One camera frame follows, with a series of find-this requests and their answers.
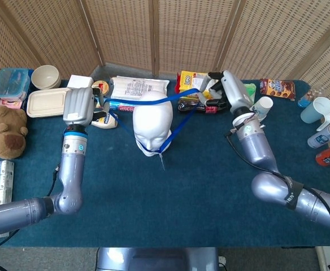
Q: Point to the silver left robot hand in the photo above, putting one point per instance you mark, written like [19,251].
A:
[77,107]

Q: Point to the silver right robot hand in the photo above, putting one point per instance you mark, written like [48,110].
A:
[235,90]

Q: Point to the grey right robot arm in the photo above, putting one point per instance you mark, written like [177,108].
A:
[255,149]

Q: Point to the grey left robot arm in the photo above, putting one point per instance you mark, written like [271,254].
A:
[69,175]

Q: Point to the white foam mannequin head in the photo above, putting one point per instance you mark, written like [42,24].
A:
[152,124]

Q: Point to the green wet wipes pack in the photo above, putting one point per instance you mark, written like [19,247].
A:
[251,90]

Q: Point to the small white box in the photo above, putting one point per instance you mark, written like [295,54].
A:
[79,81]

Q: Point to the beige lidded food container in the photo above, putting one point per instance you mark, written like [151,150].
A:
[46,102]

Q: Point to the white paper cup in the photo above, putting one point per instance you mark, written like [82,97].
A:
[265,105]

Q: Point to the round tin with red label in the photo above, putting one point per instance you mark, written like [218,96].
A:
[104,86]

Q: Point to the mayonnaise squeeze bottle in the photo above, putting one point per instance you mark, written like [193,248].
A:
[110,121]

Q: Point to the brown chocolate cookie bag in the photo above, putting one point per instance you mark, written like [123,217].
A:
[278,89]

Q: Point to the beige round bowl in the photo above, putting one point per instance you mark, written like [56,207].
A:
[45,76]

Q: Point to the blue plastic wrap box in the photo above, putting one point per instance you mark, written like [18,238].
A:
[125,108]

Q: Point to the yellow snack bag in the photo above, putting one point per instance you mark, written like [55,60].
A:
[186,82]

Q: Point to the cola bottle with red label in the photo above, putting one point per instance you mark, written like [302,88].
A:
[187,105]

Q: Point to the white plastic food package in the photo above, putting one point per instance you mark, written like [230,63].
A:
[136,86]

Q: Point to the pink box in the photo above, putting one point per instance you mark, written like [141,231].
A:
[11,104]

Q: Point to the clear container with blue lid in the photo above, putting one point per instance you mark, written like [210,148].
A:
[11,83]

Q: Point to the clear bottle with blue cap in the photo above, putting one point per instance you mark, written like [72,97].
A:
[306,100]

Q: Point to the brown plush toy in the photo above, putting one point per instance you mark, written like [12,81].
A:
[4,130]

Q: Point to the wicker folding screen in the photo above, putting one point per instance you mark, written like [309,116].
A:
[182,34]

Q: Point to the light blue plastic mug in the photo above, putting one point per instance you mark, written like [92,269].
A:
[314,111]

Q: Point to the white and blue drink can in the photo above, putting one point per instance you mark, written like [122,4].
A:
[323,137]

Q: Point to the teal table cloth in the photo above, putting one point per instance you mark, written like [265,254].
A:
[153,203]

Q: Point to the grey robot torso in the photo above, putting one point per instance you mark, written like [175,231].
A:
[153,259]

